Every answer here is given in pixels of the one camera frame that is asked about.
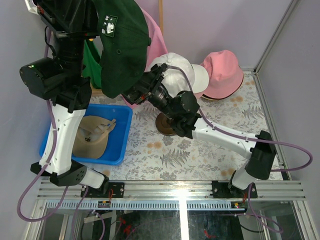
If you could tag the dark round mannequin stand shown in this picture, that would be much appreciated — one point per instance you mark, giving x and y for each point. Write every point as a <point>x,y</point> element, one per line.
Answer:
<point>162,124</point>

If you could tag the beige cap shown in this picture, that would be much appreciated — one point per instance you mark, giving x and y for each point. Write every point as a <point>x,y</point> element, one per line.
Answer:
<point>92,136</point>

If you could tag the pink baseball cap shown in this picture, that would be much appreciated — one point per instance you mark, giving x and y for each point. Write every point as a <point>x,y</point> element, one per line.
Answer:
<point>198,95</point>

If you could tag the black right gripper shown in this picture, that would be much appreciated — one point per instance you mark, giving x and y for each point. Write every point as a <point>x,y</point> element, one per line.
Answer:
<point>148,86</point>

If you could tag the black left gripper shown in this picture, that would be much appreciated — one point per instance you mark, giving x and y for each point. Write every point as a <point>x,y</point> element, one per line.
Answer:
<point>71,33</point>

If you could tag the green tank top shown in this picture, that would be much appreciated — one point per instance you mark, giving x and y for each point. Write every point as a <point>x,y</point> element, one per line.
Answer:
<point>91,61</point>

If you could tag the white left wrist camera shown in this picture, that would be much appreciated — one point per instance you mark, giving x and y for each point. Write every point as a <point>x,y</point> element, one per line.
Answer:
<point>31,6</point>

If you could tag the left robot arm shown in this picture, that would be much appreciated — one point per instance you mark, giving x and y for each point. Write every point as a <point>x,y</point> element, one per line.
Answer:
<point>59,81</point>

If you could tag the floral table mat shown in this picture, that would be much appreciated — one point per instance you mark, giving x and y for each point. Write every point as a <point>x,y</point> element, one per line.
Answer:
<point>152,156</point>

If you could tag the blue plastic bin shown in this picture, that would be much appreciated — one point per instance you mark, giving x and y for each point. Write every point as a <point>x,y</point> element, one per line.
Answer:
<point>117,140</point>

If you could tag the wooden clothes rack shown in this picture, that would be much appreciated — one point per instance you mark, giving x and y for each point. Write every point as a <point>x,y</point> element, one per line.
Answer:
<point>155,9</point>

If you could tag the pink bucket hat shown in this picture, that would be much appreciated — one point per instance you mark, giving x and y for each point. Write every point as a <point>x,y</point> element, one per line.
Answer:
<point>223,70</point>

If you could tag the green and white baseball cap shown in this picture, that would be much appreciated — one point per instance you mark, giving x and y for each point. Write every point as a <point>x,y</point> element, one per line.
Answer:
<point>124,34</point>

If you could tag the aluminium mounting rail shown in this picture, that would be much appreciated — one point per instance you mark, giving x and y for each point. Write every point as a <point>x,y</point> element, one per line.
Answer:
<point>169,195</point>

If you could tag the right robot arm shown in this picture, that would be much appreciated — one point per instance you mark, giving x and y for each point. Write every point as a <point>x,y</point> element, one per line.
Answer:
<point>186,119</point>

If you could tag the pink t-shirt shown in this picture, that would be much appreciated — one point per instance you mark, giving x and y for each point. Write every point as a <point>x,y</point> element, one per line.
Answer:
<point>157,47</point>

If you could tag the aluminium corner post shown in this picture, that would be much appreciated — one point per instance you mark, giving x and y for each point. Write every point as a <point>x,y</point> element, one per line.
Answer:
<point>280,27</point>

